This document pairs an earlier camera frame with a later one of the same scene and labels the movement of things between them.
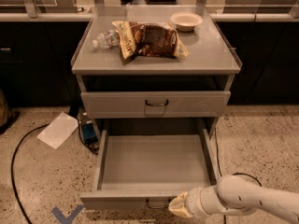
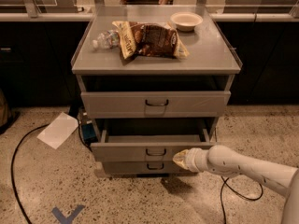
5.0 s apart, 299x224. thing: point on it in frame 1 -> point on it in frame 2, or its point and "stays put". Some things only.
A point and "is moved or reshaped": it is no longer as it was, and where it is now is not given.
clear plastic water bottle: (108, 39) stays put
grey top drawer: (159, 104) stays put
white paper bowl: (186, 21) stays put
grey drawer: (146, 171) is moved or reshaped
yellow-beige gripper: (193, 202) -> (193, 160)
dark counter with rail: (36, 50) stays put
